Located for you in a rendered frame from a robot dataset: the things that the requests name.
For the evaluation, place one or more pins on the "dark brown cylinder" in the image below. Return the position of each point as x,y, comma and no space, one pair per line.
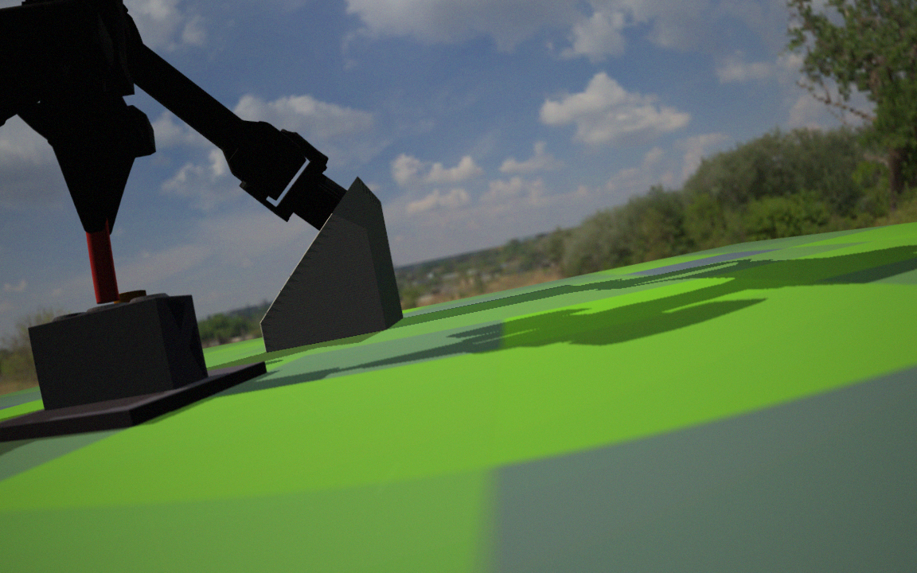
127,296

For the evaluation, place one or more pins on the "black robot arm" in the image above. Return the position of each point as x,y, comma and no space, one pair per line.
262,157

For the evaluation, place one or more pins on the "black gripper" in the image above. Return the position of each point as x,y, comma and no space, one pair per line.
80,46

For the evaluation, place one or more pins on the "red cylindrical peg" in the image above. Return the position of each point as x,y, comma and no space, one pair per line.
102,265

